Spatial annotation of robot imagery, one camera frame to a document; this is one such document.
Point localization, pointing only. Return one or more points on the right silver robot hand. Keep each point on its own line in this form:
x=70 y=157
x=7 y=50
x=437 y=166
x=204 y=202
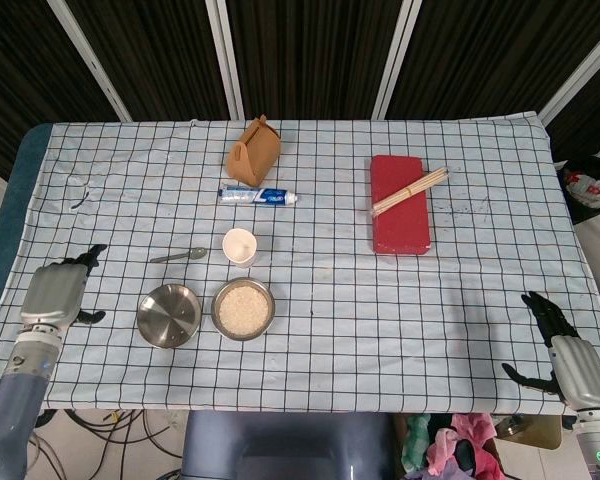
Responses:
x=582 y=370

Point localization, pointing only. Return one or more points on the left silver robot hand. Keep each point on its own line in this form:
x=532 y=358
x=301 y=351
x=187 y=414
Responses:
x=52 y=295

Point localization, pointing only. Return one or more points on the metal spoon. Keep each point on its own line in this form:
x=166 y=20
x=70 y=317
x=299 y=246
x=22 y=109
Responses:
x=196 y=253

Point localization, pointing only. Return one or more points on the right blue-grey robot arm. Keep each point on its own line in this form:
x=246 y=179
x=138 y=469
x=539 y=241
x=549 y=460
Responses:
x=597 y=445

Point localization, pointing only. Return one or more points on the white uncooked rice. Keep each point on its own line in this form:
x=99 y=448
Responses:
x=243 y=309

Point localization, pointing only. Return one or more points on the white paper cup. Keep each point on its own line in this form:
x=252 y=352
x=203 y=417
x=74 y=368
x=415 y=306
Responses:
x=239 y=247

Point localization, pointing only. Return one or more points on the tan cardboard box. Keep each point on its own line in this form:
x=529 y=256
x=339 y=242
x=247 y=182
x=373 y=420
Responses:
x=535 y=432

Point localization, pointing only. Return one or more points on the teal table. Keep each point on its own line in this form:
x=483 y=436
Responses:
x=17 y=190

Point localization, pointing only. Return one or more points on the empty steel plate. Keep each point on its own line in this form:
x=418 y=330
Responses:
x=169 y=316

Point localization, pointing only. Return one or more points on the pile of colourful cloths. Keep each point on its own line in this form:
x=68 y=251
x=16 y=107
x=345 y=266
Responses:
x=455 y=445

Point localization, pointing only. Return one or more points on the steel bowl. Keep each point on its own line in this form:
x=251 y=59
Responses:
x=215 y=320

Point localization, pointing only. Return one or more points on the red brick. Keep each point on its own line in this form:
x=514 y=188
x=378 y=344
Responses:
x=402 y=230

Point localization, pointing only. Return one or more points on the blue white toothpaste tube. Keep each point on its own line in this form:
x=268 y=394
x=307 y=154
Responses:
x=257 y=195

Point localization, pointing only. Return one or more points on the checkered light blue tablecloth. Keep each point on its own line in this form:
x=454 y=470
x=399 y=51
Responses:
x=355 y=310

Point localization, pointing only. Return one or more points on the brown paper gable box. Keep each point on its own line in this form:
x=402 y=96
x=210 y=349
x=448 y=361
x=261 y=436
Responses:
x=254 y=155

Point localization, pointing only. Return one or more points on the bundle of wooden skewers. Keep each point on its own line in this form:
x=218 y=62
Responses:
x=410 y=192

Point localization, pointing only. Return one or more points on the dark blue robot torso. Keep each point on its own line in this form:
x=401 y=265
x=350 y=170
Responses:
x=290 y=445

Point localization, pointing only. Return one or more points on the white partition post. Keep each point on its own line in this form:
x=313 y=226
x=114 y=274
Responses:
x=225 y=60
x=396 y=60
x=580 y=72
x=87 y=57

